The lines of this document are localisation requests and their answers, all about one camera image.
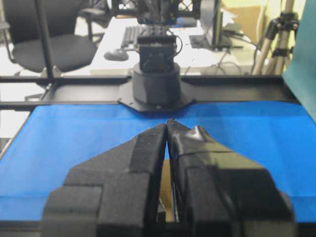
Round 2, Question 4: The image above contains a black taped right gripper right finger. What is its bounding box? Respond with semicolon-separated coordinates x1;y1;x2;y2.
167;119;295;237

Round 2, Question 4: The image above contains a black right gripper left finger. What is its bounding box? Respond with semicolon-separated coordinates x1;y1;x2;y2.
42;124;166;237

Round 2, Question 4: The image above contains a brown cardboard box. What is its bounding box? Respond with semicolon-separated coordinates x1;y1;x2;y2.
160;159;174;222

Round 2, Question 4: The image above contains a blue table cloth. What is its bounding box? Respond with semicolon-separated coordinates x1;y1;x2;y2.
0;102;316;223

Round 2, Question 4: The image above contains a white desk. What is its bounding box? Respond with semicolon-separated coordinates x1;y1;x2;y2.
90;18;255;76

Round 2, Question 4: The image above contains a grey computer mouse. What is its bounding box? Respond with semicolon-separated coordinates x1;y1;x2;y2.
104;49;129;61

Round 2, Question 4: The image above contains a teal backdrop board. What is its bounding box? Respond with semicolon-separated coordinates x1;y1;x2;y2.
282;0;316;120

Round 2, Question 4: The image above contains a black keyboard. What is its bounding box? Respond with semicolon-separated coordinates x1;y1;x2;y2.
120;25;145;49

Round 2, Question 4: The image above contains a black office chair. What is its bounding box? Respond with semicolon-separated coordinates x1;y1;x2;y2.
0;0;111;74

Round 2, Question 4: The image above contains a black computer monitor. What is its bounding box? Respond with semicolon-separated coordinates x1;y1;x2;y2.
189;0;243;51

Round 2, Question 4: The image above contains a black frame rail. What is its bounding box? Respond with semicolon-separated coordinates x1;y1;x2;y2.
0;76;299;113

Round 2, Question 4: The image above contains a silver camera tripod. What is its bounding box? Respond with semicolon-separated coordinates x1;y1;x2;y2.
251;12;300;76

